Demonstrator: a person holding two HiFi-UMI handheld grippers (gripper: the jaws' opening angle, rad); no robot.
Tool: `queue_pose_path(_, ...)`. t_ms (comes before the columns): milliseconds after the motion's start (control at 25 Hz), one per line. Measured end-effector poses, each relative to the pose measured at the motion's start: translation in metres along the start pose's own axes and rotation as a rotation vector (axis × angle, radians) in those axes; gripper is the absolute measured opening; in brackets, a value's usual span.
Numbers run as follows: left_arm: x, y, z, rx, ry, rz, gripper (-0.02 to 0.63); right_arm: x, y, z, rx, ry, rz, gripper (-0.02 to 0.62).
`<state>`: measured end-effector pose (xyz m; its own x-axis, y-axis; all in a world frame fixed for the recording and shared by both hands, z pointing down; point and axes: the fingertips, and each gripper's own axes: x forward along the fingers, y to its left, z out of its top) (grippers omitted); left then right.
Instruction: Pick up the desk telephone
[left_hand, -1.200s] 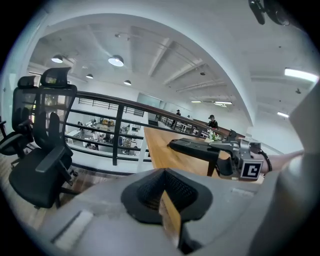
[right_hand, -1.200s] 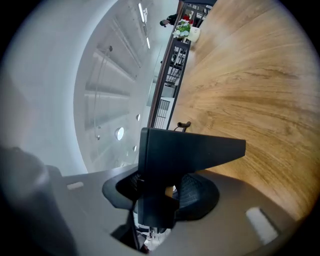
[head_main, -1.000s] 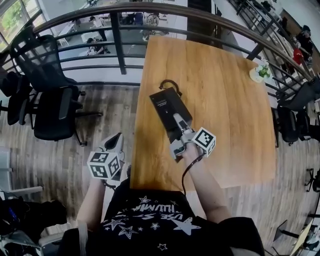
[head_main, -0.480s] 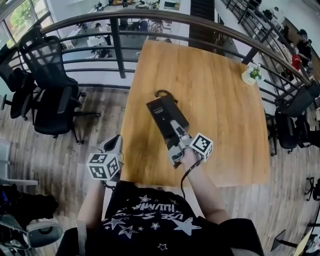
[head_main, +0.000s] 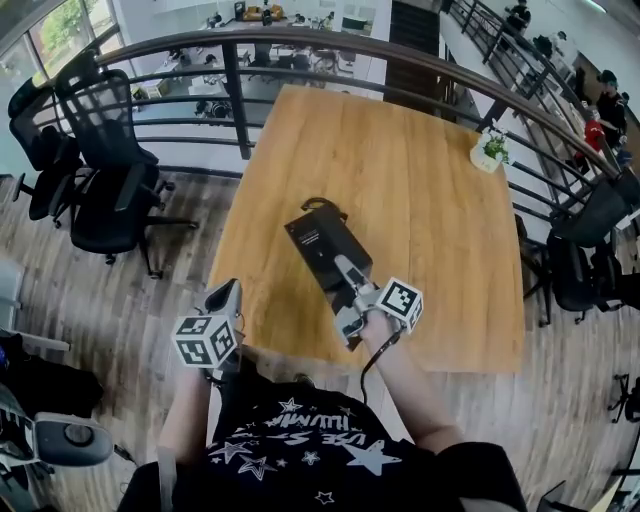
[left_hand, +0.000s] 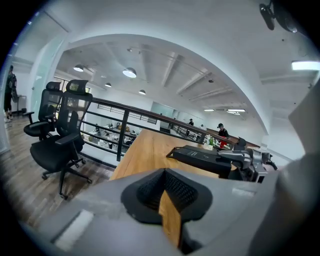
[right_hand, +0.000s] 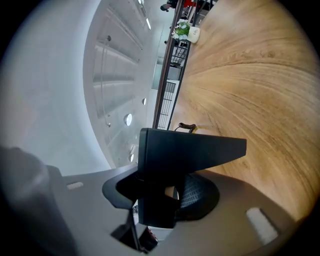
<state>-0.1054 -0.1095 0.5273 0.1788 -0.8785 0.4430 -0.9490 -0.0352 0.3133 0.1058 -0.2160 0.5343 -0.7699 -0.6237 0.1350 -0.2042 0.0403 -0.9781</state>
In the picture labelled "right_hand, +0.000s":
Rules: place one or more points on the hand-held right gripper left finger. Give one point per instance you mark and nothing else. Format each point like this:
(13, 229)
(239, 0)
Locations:
(95, 212)

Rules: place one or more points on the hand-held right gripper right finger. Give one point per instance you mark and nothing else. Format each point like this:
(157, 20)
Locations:
(225, 225)

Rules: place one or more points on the round ceiling light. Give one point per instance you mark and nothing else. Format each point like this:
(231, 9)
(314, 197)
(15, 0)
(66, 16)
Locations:
(131, 157)
(144, 101)
(128, 119)

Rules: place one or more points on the black railing with wooden handrail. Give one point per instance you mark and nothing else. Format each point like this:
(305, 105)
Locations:
(165, 67)

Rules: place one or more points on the white pot with flowers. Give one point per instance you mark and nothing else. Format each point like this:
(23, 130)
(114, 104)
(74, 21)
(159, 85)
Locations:
(194, 33)

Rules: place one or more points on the long ceiling light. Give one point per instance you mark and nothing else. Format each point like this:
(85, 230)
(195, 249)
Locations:
(148, 23)

